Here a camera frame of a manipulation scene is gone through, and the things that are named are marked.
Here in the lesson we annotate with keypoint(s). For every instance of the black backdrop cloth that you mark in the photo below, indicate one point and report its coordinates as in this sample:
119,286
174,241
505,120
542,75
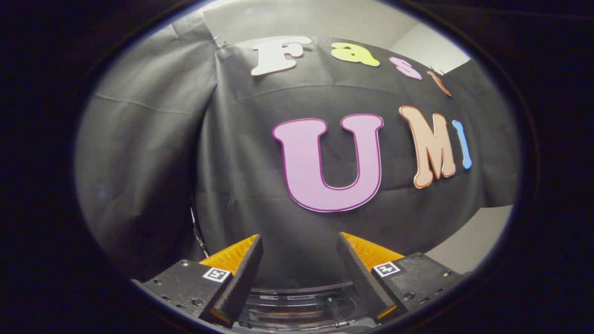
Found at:
148,153

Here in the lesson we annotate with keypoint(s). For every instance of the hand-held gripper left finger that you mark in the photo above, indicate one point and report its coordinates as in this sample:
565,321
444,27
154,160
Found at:
243,273

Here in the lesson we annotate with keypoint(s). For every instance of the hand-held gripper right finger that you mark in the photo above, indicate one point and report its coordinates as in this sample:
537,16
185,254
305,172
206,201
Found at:
357,273

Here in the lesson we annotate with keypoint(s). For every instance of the grey washing machine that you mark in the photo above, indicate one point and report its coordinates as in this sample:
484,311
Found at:
301,308

